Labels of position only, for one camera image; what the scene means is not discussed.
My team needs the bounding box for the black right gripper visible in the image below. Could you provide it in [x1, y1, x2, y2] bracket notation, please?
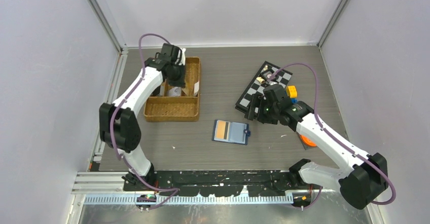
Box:
[244, 93, 279, 125]

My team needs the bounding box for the blue card holder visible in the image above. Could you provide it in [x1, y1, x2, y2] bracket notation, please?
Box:
[211, 120, 251, 145]

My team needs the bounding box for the tan credit card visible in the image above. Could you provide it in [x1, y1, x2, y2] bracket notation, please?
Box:
[214, 120, 230, 140]

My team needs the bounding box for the gold VIP credit card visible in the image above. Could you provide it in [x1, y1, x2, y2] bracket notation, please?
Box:
[193, 81, 200, 97]

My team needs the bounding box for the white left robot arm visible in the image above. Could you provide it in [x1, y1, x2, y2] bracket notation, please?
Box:
[99, 43, 186, 191]

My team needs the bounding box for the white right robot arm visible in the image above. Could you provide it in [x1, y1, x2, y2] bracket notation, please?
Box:
[245, 84, 396, 209]

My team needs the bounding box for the white credit card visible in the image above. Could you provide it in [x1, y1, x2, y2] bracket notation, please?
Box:
[167, 87, 182, 97]

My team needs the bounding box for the black white chessboard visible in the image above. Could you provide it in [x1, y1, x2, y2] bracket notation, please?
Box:
[235, 61, 293, 113]

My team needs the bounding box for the blue yellow toy car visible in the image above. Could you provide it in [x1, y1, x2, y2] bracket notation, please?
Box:
[285, 86, 298, 104]

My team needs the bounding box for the woven bamboo cutlery tray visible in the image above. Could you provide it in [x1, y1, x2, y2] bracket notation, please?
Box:
[144, 57, 201, 122]

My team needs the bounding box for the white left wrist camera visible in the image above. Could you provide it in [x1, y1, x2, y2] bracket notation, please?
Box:
[178, 48, 186, 66]

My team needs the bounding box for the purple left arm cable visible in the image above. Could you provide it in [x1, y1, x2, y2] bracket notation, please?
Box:
[109, 33, 180, 210]

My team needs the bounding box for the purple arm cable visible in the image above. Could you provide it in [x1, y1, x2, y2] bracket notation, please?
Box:
[109, 33, 180, 210]
[268, 62, 397, 210]

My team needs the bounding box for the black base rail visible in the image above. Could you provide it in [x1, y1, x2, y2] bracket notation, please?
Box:
[122, 170, 319, 197]

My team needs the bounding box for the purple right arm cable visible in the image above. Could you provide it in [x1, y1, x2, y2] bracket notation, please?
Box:
[268, 62, 397, 210]

